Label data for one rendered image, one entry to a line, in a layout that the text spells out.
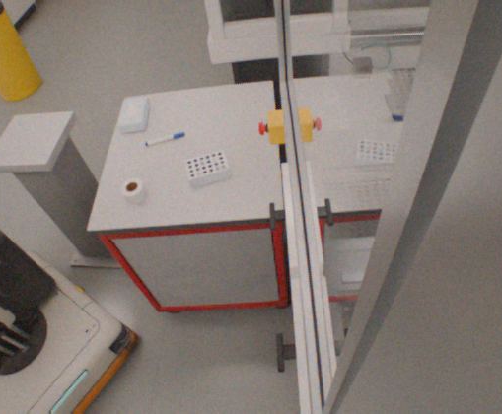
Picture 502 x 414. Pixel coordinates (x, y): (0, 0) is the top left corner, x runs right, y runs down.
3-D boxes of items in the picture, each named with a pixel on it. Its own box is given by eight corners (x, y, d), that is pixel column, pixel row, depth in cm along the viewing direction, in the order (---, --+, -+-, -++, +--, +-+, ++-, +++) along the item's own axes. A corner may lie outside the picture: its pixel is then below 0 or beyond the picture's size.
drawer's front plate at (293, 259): (291, 289, 90) (290, 266, 81) (283, 189, 107) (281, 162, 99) (299, 288, 90) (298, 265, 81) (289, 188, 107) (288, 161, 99)
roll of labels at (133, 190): (134, 208, 116) (130, 199, 113) (120, 197, 119) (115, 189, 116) (151, 192, 119) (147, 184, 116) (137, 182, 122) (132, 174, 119)
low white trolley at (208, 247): (161, 321, 173) (86, 230, 113) (173, 210, 211) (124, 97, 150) (291, 315, 170) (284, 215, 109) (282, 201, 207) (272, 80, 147)
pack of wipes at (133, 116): (146, 130, 136) (142, 121, 133) (120, 134, 137) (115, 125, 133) (150, 103, 146) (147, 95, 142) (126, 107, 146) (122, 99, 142)
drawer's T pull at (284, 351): (278, 373, 71) (277, 371, 70) (276, 334, 76) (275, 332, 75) (297, 372, 71) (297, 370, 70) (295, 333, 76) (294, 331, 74)
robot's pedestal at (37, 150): (71, 266, 195) (-22, 168, 135) (88, 218, 213) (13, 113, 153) (123, 268, 192) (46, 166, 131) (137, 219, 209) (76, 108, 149)
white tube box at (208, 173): (191, 188, 118) (188, 179, 115) (186, 169, 124) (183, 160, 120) (231, 176, 120) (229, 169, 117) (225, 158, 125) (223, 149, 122)
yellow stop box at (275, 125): (267, 145, 115) (265, 127, 109) (266, 128, 119) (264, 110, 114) (285, 144, 115) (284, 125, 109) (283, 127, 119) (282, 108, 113)
